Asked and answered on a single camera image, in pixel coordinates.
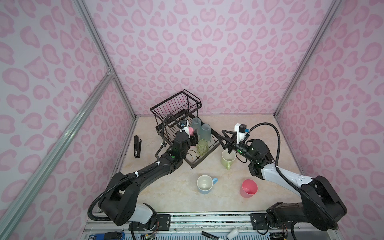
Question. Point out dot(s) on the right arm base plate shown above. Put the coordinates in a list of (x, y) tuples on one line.
[(259, 223)]

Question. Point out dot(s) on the blue black tool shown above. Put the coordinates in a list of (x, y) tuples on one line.
[(108, 236)]

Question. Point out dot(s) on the light green mug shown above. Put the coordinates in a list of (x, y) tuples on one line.
[(228, 159)]

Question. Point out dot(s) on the white small bottle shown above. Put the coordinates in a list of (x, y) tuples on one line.
[(232, 234)]

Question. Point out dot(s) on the pink cup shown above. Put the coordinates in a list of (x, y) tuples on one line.
[(190, 130), (248, 188)]

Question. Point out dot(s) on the black marker pen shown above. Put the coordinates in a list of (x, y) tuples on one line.
[(210, 236)]

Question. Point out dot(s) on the teal frosted tumbler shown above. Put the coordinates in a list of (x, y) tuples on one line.
[(196, 123), (205, 133)]

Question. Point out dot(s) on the blue mug white inside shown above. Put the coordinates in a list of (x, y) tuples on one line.
[(205, 184)]

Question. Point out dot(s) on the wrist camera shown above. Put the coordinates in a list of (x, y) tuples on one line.
[(242, 131), (184, 124)]

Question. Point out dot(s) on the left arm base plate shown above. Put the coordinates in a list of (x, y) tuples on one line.
[(160, 222)]

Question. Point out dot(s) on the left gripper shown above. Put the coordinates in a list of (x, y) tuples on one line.
[(194, 139)]

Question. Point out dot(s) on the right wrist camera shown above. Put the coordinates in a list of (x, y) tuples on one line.
[(242, 131)]

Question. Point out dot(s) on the black wire dish rack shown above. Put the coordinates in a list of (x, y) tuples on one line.
[(168, 113)]

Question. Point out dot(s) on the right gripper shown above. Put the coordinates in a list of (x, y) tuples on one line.
[(229, 140)]

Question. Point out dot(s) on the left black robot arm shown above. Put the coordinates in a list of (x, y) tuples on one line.
[(118, 202)]

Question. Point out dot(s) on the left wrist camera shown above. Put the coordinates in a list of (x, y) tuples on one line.
[(184, 124)]

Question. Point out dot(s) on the black stapler left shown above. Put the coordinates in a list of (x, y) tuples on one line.
[(137, 147)]

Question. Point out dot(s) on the green transparent cup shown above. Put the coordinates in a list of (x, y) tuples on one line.
[(202, 147)]

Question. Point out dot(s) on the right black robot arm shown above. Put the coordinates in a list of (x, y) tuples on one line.
[(320, 205)]

